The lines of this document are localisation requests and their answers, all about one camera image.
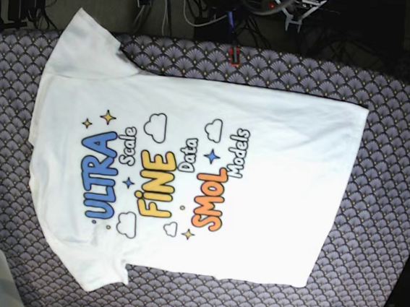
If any white printed T-shirt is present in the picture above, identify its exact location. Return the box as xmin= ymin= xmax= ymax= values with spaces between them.
xmin=28 ymin=9 xmax=368 ymax=291

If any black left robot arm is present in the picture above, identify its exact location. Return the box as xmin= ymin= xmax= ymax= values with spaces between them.
xmin=271 ymin=0 xmax=330 ymax=32

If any red table clamp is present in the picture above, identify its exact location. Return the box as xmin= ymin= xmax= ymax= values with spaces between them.
xmin=229 ymin=46 xmax=241 ymax=67

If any black power strip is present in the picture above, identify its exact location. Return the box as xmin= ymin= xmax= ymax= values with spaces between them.
xmin=258 ymin=0 xmax=323 ymax=19

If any fan-patterned grey tablecloth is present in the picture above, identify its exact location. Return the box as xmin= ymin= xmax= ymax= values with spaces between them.
xmin=0 ymin=30 xmax=410 ymax=307

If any white cable bundle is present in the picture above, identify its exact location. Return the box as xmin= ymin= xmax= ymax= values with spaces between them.
xmin=131 ymin=0 xmax=228 ymax=42

